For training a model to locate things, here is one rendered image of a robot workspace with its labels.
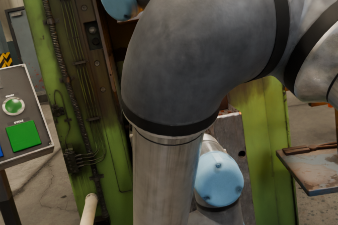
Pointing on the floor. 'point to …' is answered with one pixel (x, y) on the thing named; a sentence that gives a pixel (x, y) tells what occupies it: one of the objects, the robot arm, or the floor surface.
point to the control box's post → (7, 202)
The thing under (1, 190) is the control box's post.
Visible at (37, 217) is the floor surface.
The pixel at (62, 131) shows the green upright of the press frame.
